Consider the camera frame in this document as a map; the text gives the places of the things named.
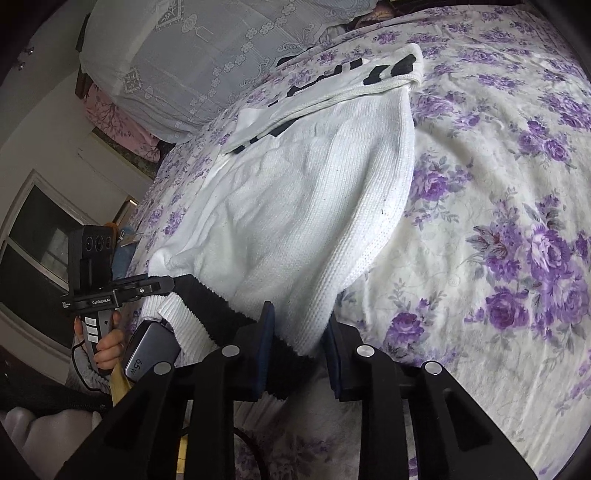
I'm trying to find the purple floral bed sheet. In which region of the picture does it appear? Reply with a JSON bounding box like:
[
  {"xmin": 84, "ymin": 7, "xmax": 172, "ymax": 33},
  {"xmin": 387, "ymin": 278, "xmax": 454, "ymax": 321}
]
[{"xmin": 124, "ymin": 0, "xmax": 591, "ymax": 480}]

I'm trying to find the window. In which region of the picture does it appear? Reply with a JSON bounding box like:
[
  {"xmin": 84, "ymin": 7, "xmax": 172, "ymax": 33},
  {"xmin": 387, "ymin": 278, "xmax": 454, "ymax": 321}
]
[{"xmin": 0, "ymin": 168, "xmax": 139, "ymax": 319}]

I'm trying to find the blue cloth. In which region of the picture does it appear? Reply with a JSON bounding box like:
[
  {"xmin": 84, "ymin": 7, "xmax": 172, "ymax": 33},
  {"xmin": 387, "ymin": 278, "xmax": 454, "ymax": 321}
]
[{"xmin": 112, "ymin": 226, "xmax": 137, "ymax": 280}]

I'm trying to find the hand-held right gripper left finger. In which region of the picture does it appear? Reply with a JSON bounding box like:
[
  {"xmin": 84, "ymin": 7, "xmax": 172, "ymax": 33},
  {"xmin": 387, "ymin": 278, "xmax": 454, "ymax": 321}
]
[{"xmin": 55, "ymin": 300, "xmax": 278, "ymax": 480}]

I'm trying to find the white padded cloth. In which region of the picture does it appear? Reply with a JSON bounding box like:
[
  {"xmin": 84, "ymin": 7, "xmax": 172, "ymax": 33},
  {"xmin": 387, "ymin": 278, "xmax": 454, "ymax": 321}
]
[{"xmin": 0, "ymin": 406, "xmax": 105, "ymax": 462}]

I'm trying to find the person's left hand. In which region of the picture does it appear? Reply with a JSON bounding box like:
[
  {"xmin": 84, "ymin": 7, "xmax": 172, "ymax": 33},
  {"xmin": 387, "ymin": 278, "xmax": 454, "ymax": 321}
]
[{"xmin": 73, "ymin": 311, "xmax": 126, "ymax": 376}]

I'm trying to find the pink floral blanket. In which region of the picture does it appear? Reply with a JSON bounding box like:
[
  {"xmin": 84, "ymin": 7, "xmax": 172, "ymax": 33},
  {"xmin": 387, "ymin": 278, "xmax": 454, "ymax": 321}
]
[{"xmin": 83, "ymin": 85, "xmax": 162, "ymax": 160}]

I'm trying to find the white lace cover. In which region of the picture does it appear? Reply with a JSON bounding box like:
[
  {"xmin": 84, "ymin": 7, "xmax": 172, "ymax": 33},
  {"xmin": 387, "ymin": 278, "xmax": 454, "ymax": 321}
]
[{"xmin": 78, "ymin": 0, "xmax": 384, "ymax": 144}]

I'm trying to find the black cable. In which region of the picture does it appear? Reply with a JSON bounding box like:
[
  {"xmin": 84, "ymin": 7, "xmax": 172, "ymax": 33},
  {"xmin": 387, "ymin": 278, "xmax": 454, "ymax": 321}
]
[{"xmin": 232, "ymin": 425, "xmax": 271, "ymax": 480}]

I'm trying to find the grey charger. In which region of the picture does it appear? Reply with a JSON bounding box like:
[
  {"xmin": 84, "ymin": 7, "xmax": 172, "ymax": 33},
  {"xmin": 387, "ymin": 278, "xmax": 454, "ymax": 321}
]
[{"xmin": 124, "ymin": 320, "xmax": 182, "ymax": 384}]

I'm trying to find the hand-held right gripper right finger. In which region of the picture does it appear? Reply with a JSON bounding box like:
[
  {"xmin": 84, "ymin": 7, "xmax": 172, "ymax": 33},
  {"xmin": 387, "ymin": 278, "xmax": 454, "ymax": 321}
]
[{"xmin": 323, "ymin": 314, "xmax": 536, "ymax": 480}]

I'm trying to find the dark cloth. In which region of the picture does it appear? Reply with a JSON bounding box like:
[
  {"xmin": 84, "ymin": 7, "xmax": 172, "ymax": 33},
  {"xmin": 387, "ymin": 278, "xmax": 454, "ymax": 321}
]
[{"xmin": 0, "ymin": 378, "xmax": 114, "ymax": 416}]

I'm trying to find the white sweater with black stripes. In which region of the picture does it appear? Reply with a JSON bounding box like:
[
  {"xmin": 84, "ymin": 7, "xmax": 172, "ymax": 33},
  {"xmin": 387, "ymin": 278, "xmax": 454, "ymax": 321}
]
[{"xmin": 139, "ymin": 44, "xmax": 426, "ymax": 407}]

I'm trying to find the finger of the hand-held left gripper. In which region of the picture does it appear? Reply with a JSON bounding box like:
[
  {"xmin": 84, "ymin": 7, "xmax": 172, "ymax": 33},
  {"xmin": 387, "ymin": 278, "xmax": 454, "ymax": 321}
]
[{"xmin": 117, "ymin": 274, "xmax": 177, "ymax": 304}]

